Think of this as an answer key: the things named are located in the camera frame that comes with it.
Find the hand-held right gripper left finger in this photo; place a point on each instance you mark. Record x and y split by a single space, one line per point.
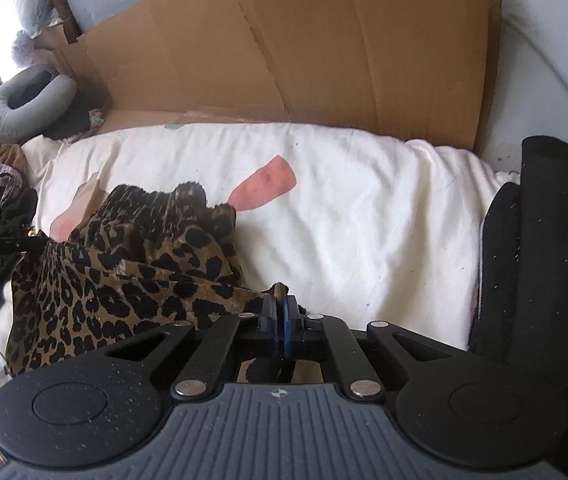
269 319

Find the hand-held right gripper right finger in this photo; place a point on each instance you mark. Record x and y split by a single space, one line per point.
290 321

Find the leopard print garment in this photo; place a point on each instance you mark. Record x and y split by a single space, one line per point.
113 285

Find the brown garment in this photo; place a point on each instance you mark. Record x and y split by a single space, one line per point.
11 152

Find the white printed blanket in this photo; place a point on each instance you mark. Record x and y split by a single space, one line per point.
364 235

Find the grey neck pillow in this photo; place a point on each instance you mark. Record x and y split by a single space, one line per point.
3 110

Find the black cloth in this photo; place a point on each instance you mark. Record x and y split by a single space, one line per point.
71 125

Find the small patterned cloth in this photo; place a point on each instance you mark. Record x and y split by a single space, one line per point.
96 119

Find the open cardboard box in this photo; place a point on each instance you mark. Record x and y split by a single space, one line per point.
48 42

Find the folded black garment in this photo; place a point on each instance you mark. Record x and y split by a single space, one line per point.
539 260

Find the flat brown cardboard sheet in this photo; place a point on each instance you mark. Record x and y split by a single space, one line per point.
314 35

